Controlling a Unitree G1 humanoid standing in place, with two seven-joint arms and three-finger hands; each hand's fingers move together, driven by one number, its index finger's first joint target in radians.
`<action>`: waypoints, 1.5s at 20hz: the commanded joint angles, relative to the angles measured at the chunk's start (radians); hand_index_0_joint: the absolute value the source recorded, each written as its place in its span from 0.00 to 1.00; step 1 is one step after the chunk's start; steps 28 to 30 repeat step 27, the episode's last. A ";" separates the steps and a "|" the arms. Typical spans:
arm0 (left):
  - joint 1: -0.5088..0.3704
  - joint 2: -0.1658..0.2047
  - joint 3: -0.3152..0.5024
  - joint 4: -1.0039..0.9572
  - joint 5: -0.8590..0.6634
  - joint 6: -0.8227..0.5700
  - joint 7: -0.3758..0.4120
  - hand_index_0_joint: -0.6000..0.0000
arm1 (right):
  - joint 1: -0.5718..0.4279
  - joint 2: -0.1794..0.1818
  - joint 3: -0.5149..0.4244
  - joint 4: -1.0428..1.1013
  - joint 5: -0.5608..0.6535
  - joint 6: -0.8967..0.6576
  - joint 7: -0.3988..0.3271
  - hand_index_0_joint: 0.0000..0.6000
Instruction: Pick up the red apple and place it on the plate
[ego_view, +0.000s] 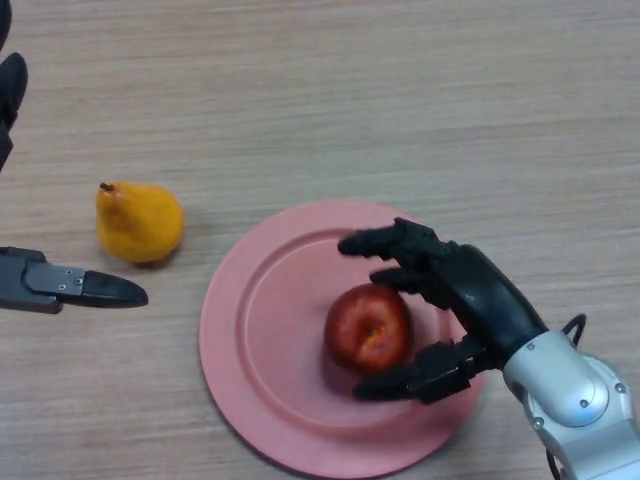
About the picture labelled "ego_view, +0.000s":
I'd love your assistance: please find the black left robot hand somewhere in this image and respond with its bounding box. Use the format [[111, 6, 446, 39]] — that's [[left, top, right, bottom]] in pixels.
[[0, 0, 150, 315]]

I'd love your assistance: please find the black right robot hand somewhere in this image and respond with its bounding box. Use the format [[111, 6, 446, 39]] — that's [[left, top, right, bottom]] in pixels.
[[337, 217, 550, 406]]

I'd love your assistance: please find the red apple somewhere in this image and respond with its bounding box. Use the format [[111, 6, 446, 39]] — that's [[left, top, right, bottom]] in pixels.
[[323, 283, 415, 373]]

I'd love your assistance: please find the pink round plate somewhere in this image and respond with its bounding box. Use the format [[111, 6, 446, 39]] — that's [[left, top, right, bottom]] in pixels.
[[198, 200, 488, 480]]

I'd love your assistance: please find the yellow pear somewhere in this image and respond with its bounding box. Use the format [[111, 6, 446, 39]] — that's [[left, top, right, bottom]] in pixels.
[[94, 180, 185, 265]]

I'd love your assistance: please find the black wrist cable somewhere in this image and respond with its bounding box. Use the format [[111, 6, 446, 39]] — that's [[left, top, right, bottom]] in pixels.
[[560, 313, 588, 347]]

